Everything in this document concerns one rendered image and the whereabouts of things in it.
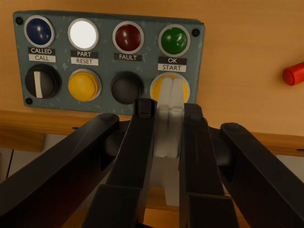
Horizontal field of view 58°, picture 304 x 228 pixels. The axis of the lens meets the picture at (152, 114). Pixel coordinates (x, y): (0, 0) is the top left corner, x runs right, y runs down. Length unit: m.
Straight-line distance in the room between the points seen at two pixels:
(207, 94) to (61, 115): 0.14
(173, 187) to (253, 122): 0.90
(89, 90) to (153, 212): 0.18
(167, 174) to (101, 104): 0.92
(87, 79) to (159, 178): 0.94
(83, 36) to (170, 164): 0.96
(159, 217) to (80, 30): 0.23
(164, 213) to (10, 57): 0.24
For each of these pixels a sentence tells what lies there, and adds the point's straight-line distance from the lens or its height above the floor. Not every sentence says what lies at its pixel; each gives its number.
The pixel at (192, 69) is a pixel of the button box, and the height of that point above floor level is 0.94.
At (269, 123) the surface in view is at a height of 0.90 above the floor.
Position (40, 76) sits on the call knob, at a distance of 0.23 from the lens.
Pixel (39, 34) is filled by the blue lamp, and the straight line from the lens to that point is 0.24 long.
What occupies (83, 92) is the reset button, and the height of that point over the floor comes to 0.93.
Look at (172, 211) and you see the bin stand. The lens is 0.34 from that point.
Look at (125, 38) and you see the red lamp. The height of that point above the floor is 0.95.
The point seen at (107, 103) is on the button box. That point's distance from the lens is 0.23.
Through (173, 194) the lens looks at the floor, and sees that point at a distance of 1.14.
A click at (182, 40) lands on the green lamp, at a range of 0.21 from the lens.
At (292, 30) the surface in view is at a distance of 0.30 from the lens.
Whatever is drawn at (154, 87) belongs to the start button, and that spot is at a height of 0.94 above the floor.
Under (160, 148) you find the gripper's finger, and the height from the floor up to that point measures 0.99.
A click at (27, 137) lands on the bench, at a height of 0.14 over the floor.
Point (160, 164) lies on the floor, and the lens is 1.14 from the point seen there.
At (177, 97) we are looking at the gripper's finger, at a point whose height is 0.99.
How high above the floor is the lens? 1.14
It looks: 77 degrees down
